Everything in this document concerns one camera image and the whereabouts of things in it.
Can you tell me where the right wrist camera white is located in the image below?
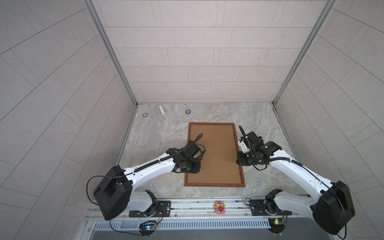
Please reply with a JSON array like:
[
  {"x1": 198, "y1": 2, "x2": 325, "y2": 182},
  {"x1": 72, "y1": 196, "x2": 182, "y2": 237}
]
[{"x1": 238, "y1": 140, "x2": 249, "y2": 153}]

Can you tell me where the left circuit board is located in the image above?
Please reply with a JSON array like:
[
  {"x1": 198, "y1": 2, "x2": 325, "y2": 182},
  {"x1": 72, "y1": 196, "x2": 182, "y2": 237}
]
[{"x1": 139, "y1": 221, "x2": 158, "y2": 236}]

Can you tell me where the right circuit board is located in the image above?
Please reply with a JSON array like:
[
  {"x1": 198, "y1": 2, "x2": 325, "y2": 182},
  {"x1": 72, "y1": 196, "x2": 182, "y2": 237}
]
[{"x1": 268, "y1": 219, "x2": 286, "y2": 234}]

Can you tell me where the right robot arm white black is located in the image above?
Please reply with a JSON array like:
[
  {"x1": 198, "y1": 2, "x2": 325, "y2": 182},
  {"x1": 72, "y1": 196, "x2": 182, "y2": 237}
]
[{"x1": 237, "y1": 130, "x2": 356, "y2": 235}]

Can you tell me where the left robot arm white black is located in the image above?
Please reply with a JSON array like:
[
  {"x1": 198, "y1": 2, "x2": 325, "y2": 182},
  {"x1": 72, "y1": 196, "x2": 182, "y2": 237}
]
[{"x1": 93, "y1": 141, "x2": 206, "y2": 221}]

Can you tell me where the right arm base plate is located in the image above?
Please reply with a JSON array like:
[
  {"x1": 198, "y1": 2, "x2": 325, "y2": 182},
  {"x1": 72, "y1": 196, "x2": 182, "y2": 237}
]
[{"x1": 244, "y1": 199, "x2": 292, "y2": 217}]

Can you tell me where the circuit board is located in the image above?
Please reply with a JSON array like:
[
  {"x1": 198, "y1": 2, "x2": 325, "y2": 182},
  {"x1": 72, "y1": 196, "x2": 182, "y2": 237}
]
[
  {"x1": 139, "y1": 221, "x2": 158, "y2": 236},
  {"x1": 268, "y1": 219, "x2": 286, "y2": 234}
]

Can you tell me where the brown backing board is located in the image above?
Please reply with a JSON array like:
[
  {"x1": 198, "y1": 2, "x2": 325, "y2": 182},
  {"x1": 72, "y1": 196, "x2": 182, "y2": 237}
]
[{"x1": 187, "y1": 124, "x2": 243, "y2": 185}]

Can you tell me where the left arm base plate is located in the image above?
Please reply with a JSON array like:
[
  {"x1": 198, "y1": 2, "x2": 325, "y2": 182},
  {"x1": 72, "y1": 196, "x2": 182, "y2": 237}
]
[{"x1": 129, "y1": 201, "x2": 171, "y2": 218}]

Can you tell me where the white cylinder tube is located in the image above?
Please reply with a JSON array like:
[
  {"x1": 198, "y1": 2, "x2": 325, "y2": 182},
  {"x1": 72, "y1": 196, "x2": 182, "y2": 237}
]
[{"x1": 159, "y1": 105, "x2": 166, "y2": 115}]

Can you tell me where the pink toy figurine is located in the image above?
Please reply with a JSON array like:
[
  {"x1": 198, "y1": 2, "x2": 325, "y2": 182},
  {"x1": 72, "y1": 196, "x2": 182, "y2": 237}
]
[{"x1": 214, "y1": 201, "x2": 226, "y2": 215}]

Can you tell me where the brown wooden picture frame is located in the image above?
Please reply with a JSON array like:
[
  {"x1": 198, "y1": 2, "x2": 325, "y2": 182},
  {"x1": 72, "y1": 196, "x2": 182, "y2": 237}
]
[{"x1": 183, "y1": 122, "x2": 246, "y2": 188}]

